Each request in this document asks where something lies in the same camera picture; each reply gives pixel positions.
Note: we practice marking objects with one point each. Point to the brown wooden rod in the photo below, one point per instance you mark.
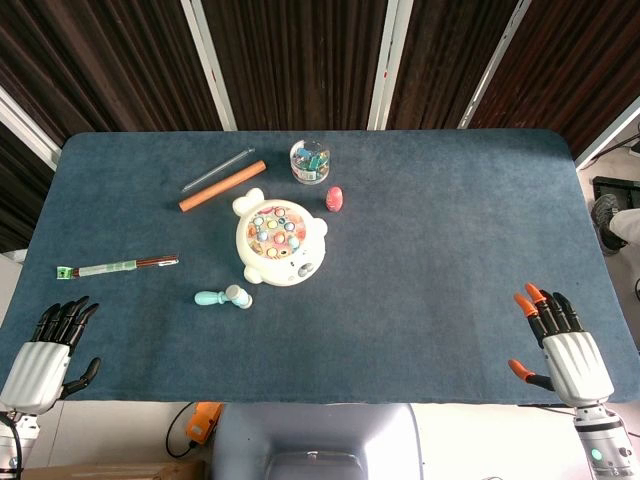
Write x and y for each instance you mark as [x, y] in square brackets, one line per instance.
[222, 186]

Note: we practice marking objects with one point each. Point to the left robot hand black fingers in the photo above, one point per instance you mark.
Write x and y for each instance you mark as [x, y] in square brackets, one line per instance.
[37, 372]

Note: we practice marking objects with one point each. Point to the clear jar of binder clips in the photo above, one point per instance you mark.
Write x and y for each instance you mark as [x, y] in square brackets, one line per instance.
[310, 162]

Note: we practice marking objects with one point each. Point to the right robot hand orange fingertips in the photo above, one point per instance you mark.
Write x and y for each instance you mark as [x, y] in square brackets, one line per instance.
[575, 362]

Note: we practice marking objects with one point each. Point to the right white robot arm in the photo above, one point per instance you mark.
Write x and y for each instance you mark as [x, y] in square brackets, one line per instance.
[600, 440]

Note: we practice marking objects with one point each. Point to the cream bear whack-a-mole toy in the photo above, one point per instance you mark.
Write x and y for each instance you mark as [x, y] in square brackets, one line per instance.
[280, 260]

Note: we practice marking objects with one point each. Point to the teal toy hammer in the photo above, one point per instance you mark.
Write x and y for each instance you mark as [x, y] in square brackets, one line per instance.
[232, 295]

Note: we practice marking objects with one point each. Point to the white trouser leg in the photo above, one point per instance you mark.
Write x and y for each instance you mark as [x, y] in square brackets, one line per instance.
[627, 225]

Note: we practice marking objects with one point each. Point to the clear glass tube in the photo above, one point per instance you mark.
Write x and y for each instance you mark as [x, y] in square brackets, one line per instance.
[217, 170]

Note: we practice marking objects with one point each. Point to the grey sneaker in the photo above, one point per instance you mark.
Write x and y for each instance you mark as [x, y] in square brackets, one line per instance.
[606, 220]

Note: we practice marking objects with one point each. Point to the white partition post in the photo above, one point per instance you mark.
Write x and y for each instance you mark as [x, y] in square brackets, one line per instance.
[492, 65]
[607, 132]
[389, 65]
[25, 125]
[207, 65]

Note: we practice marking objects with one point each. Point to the blue table cloth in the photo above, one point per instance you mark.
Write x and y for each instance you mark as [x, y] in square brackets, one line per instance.
[400, 275]

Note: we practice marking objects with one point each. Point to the black box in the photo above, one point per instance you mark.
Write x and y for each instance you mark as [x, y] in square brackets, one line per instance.
[617, 192]

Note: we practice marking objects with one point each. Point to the grey robot torso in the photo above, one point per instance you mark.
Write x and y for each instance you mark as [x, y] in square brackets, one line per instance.
[310, 430]

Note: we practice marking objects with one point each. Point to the red nesting doll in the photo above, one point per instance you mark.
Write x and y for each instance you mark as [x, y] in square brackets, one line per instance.
[334, 199]

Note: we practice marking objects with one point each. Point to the wrapped brown chopsticks pack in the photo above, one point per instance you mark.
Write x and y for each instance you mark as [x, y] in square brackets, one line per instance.
[105, 269]

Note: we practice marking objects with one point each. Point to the orange device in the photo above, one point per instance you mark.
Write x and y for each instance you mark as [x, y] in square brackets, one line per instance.
[202, 420]

